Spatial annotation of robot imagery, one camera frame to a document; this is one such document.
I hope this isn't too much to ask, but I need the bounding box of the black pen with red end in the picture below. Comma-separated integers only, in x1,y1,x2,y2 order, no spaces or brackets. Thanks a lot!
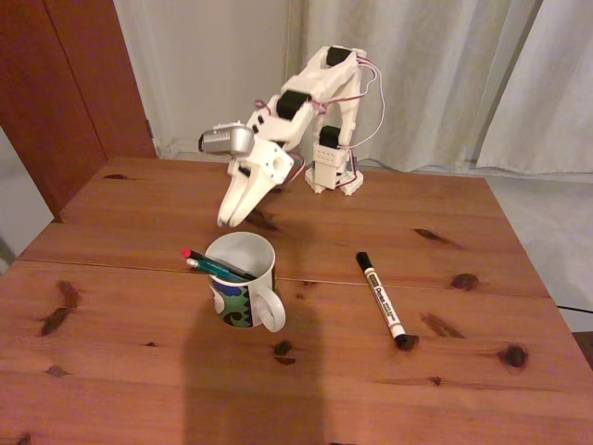
181,248,259,282

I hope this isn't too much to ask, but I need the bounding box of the green mechanical pencil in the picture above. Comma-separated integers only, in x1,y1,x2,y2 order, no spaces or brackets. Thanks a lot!
185,258,252,284

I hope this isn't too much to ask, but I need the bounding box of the white patterned mug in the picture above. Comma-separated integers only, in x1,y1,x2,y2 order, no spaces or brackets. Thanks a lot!
204,232,286,334

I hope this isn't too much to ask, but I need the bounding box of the silver camera box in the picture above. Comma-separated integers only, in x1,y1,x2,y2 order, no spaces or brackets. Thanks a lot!
197,120,257,159

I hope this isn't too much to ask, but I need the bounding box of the black and white marker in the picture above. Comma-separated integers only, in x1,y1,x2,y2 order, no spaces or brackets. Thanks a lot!
355,251,413,350

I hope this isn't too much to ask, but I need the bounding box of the brown wooden cabinet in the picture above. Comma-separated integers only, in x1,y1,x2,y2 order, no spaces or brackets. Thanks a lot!
0,0,157,224

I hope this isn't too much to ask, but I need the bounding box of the white curtain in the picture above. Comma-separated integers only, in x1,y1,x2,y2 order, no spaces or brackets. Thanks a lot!
280,0,543,175
475,0,593,175

